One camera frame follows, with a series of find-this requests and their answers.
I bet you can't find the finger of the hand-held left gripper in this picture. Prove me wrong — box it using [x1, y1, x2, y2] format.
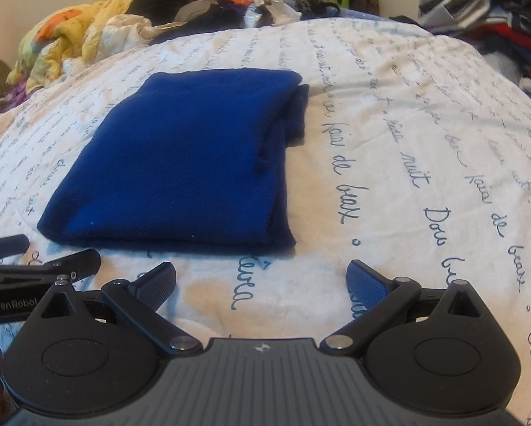
[0, 247, 103, 285]
[0, 233, 31, 262]

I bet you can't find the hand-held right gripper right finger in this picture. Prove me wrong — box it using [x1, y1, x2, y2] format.
[320, 260, 487, 357]

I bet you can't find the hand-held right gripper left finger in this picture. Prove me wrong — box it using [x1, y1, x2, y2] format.
[34, 261, 205, 359]

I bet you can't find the blue knit sweater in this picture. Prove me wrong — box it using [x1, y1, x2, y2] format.
[36, 68, 311, 257]

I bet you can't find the white script-printed bedsheet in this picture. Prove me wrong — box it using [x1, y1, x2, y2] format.
[0, 18, 531, 426]

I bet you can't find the purple cloth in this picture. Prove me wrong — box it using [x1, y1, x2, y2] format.
[7, 81, 32, 108]

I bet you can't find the yellow floral quilt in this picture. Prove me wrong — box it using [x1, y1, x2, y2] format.
[5, 0, 162, 95]

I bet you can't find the light blue sheet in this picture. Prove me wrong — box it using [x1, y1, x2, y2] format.
[349, 8, 428, 28]

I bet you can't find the grey shirt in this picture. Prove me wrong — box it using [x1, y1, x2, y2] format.
[174, 0, 225, 26]

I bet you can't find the black hat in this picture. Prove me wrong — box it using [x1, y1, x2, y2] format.
[127, 0, 197, 26]

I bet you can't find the black round bag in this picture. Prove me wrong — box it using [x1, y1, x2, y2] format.
[300, 0, 341, 19]

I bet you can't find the red garment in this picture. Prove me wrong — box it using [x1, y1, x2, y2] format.
[482, 18, 531, 50]

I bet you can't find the white grey garment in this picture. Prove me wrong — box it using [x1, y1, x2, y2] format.
[417, 0, 492, 33]

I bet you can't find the white crumpled cloth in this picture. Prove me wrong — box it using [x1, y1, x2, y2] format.
[244, 0, 305, 28]

